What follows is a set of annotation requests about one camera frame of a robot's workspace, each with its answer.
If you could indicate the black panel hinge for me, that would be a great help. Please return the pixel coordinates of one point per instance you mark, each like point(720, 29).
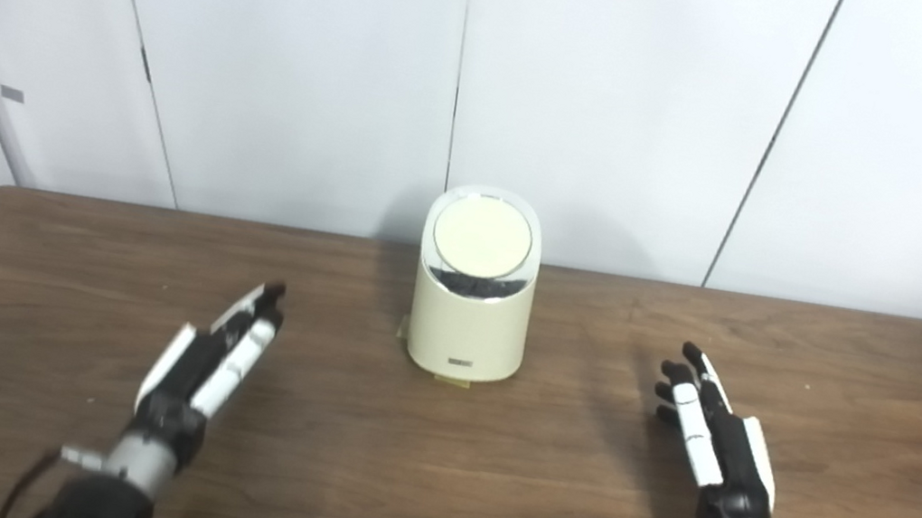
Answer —
point(145, 64)

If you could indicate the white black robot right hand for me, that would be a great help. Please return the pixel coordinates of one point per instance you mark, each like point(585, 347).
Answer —
point(734, 483)

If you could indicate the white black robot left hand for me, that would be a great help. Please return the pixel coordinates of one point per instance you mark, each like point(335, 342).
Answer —
point(181, 386)

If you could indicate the yellowish tape tab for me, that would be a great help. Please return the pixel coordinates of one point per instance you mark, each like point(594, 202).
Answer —
point(404, 328)
point(450, 380)

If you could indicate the cream round bin lid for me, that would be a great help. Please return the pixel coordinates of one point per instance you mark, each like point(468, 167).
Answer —
point(483, 237)

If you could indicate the cream-colored bin body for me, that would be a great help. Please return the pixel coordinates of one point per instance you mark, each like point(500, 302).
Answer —
point(468, 333)

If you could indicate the grey wall label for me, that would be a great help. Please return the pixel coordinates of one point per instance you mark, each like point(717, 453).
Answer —
point(12, 93)

